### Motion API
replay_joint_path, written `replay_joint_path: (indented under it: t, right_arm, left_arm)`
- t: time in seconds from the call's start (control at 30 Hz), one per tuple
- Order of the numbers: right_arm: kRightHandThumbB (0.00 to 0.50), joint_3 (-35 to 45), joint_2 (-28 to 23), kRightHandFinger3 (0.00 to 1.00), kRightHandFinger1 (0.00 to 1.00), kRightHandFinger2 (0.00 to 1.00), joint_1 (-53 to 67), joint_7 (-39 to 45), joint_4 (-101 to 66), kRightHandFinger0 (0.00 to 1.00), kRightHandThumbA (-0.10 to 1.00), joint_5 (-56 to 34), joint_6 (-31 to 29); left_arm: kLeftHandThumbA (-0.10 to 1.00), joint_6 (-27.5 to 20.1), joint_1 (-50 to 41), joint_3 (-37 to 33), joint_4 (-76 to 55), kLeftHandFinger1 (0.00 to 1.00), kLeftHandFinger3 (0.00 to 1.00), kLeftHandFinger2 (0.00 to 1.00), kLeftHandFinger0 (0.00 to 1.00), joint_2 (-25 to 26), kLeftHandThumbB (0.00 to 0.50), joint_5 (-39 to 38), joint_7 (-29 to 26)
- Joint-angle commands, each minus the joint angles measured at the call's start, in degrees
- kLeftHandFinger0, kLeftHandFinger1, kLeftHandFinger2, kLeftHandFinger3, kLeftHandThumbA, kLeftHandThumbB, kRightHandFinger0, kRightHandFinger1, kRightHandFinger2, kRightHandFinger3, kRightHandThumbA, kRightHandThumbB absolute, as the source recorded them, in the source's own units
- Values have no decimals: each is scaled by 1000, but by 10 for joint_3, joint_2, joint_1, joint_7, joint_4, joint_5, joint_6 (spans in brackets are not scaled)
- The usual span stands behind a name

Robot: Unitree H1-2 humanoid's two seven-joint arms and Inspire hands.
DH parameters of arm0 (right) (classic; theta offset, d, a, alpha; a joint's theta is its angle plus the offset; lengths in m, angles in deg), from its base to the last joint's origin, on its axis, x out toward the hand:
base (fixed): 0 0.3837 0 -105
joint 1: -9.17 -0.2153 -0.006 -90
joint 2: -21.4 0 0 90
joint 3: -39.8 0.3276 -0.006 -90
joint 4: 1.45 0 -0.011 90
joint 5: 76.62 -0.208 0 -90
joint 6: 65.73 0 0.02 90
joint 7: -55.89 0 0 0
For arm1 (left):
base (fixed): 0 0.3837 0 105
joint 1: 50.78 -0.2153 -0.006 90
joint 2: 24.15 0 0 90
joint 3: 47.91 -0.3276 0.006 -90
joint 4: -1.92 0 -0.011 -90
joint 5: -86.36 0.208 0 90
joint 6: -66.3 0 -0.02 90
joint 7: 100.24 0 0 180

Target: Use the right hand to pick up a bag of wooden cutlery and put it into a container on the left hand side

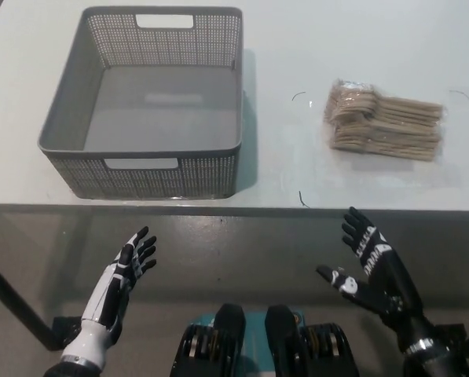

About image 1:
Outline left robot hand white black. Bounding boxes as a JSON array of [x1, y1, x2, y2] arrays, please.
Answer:
[[60, 226, 158, 372]]

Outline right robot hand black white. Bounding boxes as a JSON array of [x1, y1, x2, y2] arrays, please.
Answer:
[[316, 207, 436, 355]]

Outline bag of wooden cutlery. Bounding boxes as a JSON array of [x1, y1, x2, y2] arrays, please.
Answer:
[[322, 78, 445, 163]]

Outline black table foot plate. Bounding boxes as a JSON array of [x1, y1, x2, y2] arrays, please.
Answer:
[[433, 323, 467, 359], [51, 313, 86, 351]]

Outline robot torso black teal blocks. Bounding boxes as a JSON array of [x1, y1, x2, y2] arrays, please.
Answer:
[[170, 302, 361, 377]]

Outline grey perforated plastic basket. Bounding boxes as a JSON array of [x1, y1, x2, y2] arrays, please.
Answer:
[[37, 5, 244, 200]]

